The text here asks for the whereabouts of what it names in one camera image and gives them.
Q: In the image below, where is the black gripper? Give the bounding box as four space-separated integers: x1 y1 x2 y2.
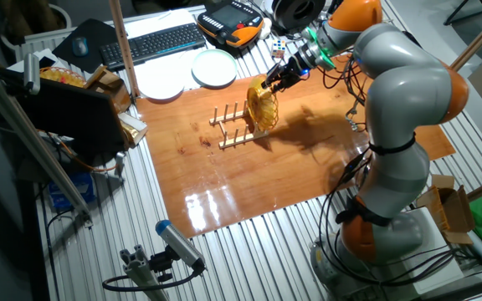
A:
262 56 309 94

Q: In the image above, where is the wooden dish rack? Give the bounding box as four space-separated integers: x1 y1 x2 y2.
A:
208 101 270 151

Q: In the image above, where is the rubik's cube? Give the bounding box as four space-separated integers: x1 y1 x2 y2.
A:
270 39 287 59

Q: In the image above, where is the small white figure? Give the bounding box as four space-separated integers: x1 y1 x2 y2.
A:
259 17 274 41

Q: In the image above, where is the pale green plate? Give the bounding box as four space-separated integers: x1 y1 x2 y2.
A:
191 48 238 88

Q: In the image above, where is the black round spool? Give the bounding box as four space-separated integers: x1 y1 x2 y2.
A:
272 0 328 33

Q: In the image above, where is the black orange teach pendant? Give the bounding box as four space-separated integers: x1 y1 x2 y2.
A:
197 0 265 48

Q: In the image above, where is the large wooden board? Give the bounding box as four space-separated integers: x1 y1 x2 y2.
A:
135 52 457 239

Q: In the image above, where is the black keyboard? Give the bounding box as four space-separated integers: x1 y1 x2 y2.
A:
99 23 207 71

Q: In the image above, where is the white cardboard box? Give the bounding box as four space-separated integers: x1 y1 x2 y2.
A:
117 111 149 147

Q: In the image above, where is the brown wooden box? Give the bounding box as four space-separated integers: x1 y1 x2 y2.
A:
84 64 132 114

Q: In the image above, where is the black mouse pad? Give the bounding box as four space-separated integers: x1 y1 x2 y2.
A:
52 18 119 74

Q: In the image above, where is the blue computer mouse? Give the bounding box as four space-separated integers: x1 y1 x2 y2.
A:
72 36 90 58

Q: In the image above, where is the black monitor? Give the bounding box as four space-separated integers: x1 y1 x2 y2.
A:
14 77 127 156

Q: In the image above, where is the open cardboard box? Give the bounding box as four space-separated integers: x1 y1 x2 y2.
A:
415 174 475 246

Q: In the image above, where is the blue box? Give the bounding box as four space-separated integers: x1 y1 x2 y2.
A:
48 171 96 210

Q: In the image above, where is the aluminium profile stand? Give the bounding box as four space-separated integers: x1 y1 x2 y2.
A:
119 244 169 301

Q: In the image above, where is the long aluminium bar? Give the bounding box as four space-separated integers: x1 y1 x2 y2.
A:
0 58 94 227

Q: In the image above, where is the black handle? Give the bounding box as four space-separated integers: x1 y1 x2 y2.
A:
403 31 424 49

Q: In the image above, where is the grey camera with blue cap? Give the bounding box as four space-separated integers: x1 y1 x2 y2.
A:
155 219 207 273

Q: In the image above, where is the orange cable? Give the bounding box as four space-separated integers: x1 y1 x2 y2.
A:
59 140 119 173

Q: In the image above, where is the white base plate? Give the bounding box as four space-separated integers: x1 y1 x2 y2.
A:
391 207 464 294

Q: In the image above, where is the black camera cable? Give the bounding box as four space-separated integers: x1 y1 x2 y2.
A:
101 263 204 293

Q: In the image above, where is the grey mounted camera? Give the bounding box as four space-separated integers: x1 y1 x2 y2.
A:
23 53 41 95

